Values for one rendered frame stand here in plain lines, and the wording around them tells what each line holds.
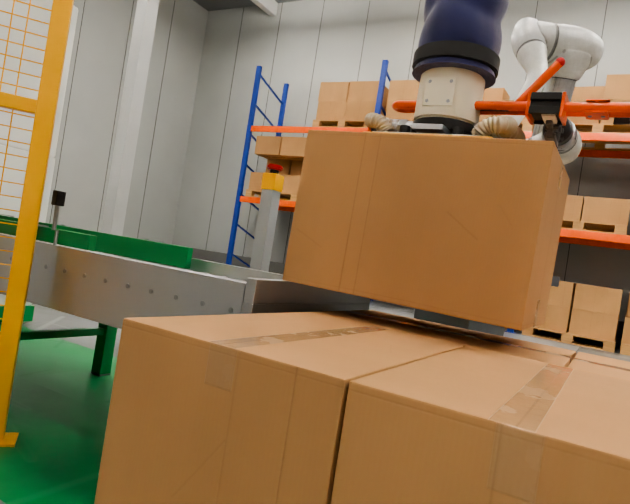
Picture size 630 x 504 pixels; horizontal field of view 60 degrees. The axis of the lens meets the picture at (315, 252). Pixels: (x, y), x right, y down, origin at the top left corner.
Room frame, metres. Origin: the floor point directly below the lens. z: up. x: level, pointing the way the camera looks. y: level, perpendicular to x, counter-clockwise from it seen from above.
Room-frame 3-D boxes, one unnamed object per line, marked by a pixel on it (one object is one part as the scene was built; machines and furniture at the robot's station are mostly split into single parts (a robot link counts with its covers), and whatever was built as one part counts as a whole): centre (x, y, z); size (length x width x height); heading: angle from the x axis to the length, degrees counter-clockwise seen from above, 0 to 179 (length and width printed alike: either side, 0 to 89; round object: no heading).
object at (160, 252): (2.57, 1.17, 0.60); 1.60 x 0.11 x 0.09; 61
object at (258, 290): (1.59, -0.03, 0.58); 0.70 x 0.03 x 0.06; 151
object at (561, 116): (1.32, -0.51, 1.13); 0.10 x 0.08 x 0.06; 149
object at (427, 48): (1.45, -0.30, 1.25); 0.23 x 0.23 x 0.04
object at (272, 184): (2.31, 0.22, 0.50); 0.07 x 0.07 x 1.00; 61
